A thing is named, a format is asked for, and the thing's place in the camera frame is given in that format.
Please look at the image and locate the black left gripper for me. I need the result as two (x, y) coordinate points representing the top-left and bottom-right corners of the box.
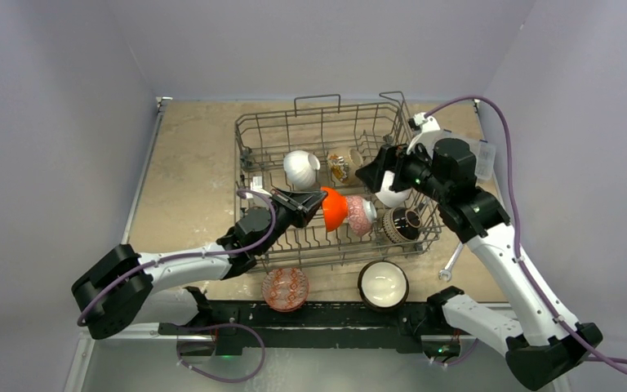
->
(255, 189), (327, 256)

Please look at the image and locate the orange bowl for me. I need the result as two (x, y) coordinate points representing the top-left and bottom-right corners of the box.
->
(320, 186), (348, 232)

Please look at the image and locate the plain white bowl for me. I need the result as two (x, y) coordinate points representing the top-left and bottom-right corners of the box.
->
(282, 150), (321, 189)

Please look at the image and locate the floral patterned bowl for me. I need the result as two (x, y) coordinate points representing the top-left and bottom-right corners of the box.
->
(345, 195), (378, 237)

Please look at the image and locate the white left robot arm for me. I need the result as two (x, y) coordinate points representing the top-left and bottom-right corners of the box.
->
(71, 189), (328, 340)

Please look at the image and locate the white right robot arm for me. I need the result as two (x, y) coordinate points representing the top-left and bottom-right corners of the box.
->
(355, 138), (603, 391)

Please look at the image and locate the brown gold patterned bowl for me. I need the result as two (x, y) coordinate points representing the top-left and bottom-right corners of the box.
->
(381, 207), (421, 244)

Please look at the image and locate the red white patterned bowl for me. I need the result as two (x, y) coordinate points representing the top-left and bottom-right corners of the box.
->
(261, 267), (309, 313)

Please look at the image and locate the black bowl white inside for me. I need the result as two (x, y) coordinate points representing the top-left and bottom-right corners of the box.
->
(358, 261), (410, 312)

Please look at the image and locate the clear plastic organizer box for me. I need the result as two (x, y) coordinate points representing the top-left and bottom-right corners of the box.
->
(468, 139), (496, 181)

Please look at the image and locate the silver wrench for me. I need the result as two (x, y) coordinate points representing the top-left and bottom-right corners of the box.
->
(438, 243), (464, 283)

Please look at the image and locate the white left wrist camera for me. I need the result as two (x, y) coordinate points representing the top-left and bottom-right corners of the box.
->
(249, 176), (265, 190)

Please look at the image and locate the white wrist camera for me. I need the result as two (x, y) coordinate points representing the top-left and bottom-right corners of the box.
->
(407, 112), (442, 154)
(249, 176), (265, 190)

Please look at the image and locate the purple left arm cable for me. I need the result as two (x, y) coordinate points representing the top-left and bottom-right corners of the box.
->
(76, 188), (278, 327)

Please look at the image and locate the grey wire dish rack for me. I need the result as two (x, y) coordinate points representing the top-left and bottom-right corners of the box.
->
(234, 91), (442, 272)

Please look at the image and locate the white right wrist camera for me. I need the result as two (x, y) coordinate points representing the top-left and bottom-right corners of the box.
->
(407, 112), (442, 154)

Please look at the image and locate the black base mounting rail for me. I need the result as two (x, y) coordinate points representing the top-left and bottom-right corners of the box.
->
(158, 300), (474, 359)

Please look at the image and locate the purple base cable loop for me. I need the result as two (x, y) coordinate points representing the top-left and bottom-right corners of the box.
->
(175, 321), (268, 383)

